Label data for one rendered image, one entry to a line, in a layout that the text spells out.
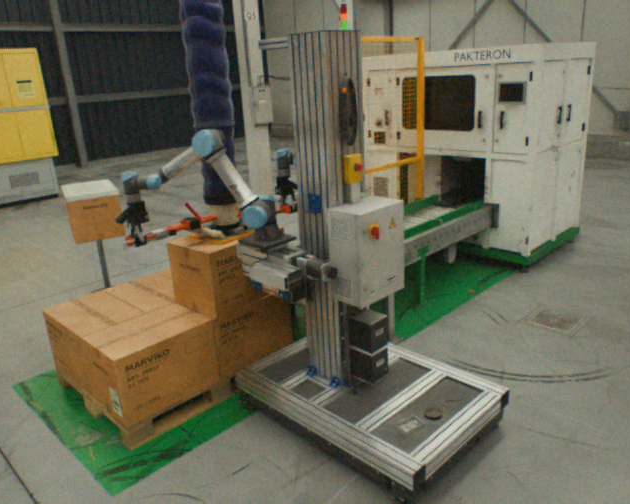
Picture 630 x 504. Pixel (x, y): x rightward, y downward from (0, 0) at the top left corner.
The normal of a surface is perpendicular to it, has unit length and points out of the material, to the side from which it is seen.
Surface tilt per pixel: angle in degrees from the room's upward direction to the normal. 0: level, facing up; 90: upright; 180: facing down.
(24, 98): 90
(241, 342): 90
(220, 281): 90
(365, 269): 90
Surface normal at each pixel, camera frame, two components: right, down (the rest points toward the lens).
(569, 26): -0.71, 0.26
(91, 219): 0.46, 0.25
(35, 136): 0.70, 0.19
